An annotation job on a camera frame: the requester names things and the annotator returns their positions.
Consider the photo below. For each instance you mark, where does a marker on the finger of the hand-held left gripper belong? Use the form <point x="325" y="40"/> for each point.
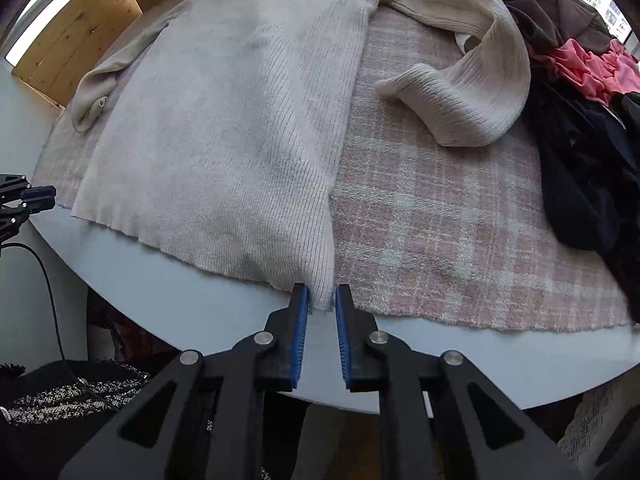
<point x="40" y="197"/>

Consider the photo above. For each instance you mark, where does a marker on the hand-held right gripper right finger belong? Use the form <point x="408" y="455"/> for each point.
<point x="344" y="335"/>

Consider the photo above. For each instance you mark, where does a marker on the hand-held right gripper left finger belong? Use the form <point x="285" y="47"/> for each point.
<point x="300" y="335"/>

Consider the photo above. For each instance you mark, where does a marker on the cream knit sweater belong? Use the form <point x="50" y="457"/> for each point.
<point x="225" y="135"/>

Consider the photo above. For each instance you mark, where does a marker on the pink plaid blanket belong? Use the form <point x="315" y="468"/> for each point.
<point x="440" y="220"/>

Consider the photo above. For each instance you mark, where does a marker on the red patterned cloth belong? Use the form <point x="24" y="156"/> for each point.
<point x="125" y="330"/>

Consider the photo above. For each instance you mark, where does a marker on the pine plank board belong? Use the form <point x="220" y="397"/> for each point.
<point x="75" y="35"/>

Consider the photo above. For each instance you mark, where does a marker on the black tweed jacket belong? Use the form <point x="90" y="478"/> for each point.
<point x="50" y="395"/>

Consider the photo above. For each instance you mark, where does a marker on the white lace cloth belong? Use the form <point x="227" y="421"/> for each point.
<point x="595" y="425"/>

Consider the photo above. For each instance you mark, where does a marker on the black garment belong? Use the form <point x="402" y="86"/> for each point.
<point x="585" y="185"/>

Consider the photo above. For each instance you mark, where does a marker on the pink garment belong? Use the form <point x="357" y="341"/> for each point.
<point x="585" y="70"/>

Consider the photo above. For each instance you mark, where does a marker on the brown garment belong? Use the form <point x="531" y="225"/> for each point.
<point x="540" y="5"/>

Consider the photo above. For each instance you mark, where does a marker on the white window frame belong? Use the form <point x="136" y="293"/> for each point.
<point x="42" y="12"/>

